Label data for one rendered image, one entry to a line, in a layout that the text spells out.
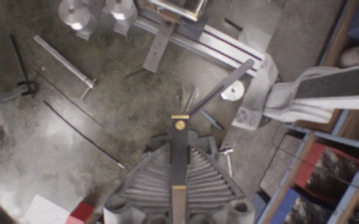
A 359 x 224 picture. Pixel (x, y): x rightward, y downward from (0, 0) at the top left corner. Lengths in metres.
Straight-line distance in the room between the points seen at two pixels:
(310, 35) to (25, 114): 2.07
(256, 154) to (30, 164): 1.58
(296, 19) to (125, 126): 1.78
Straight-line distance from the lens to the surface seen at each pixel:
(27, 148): 0.57
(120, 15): 0.34
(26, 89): 0.51
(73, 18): 0.36
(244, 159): 1.57
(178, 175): 0.20
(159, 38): 0.34
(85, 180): 0.50
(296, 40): 1.81
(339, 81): 0.70
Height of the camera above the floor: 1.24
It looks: 83 degrees down
